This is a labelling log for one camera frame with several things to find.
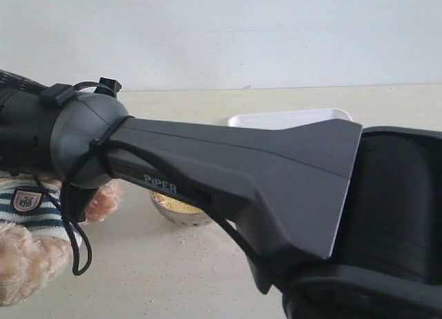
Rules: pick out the teddy bear striped sweater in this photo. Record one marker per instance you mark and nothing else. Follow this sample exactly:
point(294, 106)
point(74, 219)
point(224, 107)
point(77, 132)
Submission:
point(35, 247)

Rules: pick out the yellow millet grain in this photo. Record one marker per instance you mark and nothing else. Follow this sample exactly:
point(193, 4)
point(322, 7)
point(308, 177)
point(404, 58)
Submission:
point(175, 205)

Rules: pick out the white plastic tray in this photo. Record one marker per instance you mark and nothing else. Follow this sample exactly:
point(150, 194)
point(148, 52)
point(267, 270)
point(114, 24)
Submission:
point(286, 119)

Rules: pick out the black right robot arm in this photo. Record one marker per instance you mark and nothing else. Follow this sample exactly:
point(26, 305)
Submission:
point(344, 220)

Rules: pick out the steel bowl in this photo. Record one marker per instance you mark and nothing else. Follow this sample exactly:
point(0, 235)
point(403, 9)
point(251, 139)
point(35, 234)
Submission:
point(191, 220)

